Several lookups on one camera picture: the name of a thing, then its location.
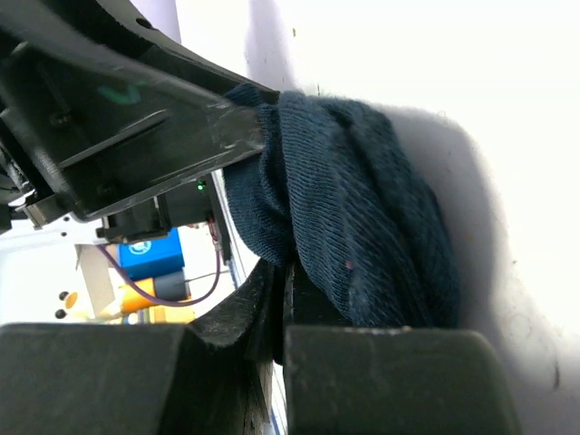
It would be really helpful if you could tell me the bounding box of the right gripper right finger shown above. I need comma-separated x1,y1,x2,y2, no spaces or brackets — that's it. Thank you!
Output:
283,263,353,326

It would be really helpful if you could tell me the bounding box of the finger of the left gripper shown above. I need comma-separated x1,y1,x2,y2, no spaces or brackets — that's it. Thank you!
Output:
98,0,279,103

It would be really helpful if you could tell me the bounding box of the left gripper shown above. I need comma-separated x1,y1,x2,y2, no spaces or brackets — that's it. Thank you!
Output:
1,13,264,229

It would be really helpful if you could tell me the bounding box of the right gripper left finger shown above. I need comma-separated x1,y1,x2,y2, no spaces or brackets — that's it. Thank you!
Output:
191,260,276,421

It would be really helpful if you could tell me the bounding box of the dark navy ankle sock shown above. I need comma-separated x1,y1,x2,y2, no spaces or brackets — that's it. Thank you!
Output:
223,84,460,328

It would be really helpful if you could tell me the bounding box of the orange grey cylinder object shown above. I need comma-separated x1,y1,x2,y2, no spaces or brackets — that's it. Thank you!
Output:
97,271,190,319

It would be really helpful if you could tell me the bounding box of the blue box in background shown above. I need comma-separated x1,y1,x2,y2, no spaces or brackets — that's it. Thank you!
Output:
118,228,185,281

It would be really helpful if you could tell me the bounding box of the aluminium frame rail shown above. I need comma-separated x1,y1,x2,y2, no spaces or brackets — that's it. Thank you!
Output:
211,169,247,288

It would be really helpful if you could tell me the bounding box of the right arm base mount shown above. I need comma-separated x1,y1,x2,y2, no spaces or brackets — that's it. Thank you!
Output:
96,175,232,262

